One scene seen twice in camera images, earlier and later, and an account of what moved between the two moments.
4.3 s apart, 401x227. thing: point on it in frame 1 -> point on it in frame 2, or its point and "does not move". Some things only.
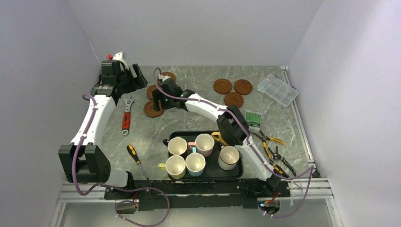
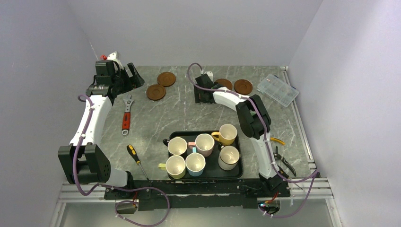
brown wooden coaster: x=222 y=86 does not move
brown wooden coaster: x=243 y=87 does not move
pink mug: x=204 y=144 does not move
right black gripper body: x=166 y=101 -> x=197 y=91
